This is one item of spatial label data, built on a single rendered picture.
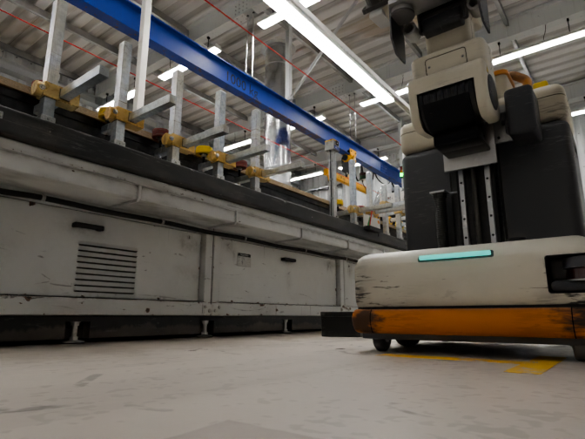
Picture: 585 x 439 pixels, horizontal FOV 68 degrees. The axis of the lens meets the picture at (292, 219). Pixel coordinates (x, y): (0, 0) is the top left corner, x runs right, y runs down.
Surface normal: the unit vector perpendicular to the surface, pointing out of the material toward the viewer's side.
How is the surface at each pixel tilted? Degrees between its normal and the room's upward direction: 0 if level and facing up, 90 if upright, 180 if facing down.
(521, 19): 90
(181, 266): 90
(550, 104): 90
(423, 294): 90
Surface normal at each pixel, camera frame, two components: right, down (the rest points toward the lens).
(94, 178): 0.80, -0.13
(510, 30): -0.61, -0.18
